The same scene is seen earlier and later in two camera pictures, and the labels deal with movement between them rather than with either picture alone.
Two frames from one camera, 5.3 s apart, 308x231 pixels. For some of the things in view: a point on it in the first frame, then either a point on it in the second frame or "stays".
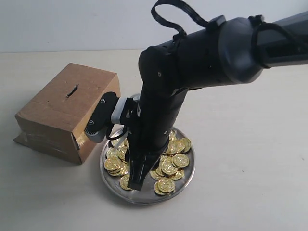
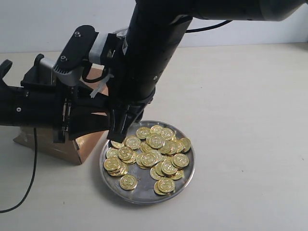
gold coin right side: [180, 160] stays
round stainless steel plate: [173, 174] stays
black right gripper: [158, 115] -> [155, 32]
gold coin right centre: [168, 167] stays
